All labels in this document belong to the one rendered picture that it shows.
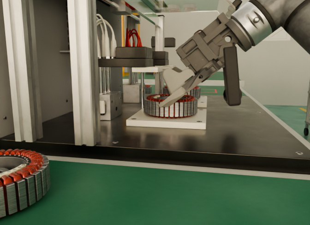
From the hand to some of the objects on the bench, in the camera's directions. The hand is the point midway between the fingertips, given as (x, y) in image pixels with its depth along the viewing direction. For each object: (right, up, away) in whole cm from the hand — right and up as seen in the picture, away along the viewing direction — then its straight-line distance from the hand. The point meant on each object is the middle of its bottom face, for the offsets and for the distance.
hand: (166, 103), depth 57 cm
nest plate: (+1, -3, 0) cm, 3 cm away
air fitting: (-13, -2, -1) cm, 14 cm away
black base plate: (+2, -3, +13) cm, 13 cm away
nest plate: (+6, +1, +24) cm, 24 cm away
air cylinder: (-13, -3, +3) cm, 14 cm away
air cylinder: (-9, +1, +27) cm, 28 cm away
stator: (+1, -2, 0) cm, 2 cm away
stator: (+6, +2, +24) cm, 24 cm away
